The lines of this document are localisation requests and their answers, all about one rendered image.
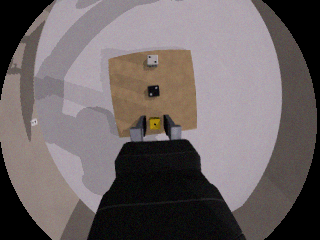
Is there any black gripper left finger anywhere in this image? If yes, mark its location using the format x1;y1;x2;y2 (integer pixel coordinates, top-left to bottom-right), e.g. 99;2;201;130
130;115;147;142

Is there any grey die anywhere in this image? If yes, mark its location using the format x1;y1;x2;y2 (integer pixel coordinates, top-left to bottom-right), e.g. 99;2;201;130
147;55;158;67

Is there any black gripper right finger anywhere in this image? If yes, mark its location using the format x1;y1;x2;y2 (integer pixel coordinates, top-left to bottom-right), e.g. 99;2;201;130
163;114;182;140

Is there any black die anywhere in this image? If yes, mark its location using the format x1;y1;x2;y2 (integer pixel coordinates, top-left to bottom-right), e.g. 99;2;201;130
148;85;160;97

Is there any yellow die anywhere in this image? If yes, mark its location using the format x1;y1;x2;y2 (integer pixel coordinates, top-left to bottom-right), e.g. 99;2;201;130
149;117;160;130

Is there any brown square mat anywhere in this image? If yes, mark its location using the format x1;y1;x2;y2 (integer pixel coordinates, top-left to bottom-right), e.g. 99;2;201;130
108;50;197;138

